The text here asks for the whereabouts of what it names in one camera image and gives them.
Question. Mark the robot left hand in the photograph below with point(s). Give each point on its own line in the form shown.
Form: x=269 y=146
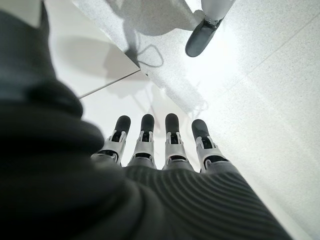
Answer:
x=100 y=200

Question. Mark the wide white cabinet door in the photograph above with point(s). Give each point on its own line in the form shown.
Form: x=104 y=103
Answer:
x=112 y=100

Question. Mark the black robot left foot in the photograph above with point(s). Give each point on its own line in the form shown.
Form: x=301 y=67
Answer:
x=200 y=40

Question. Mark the silver robot left leg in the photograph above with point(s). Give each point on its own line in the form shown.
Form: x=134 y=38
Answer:
x=217 y=7

